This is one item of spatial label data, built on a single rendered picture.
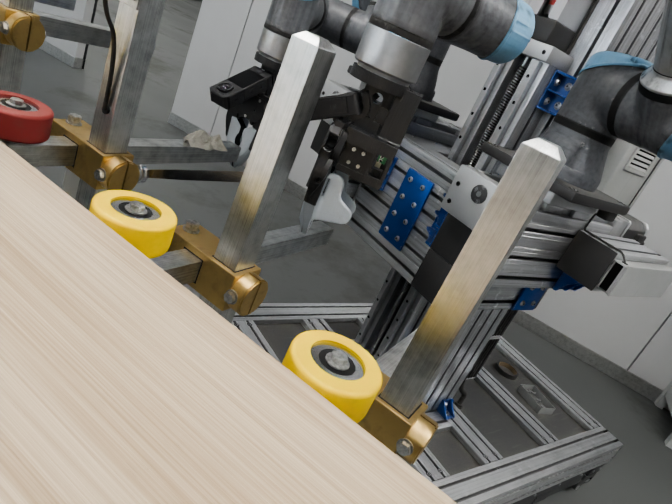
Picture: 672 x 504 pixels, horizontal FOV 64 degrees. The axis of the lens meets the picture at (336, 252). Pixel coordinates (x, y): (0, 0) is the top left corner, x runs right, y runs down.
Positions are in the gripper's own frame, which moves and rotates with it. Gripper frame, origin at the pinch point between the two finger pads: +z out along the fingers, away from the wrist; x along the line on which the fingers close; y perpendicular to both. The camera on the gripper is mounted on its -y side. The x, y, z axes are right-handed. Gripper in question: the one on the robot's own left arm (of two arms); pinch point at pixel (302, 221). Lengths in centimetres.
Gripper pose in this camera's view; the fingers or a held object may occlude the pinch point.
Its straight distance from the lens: 68.0
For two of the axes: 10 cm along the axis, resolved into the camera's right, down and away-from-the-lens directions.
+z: -3.8, 8.4, 3.8
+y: 9.1, 4.2, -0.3
